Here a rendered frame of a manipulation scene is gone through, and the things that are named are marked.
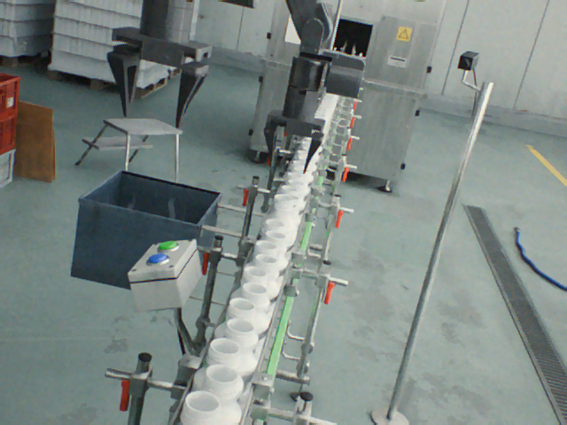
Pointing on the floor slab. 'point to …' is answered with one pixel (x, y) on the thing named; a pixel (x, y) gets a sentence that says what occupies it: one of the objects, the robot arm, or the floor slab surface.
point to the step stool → (131, 137)
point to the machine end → (377, 110)
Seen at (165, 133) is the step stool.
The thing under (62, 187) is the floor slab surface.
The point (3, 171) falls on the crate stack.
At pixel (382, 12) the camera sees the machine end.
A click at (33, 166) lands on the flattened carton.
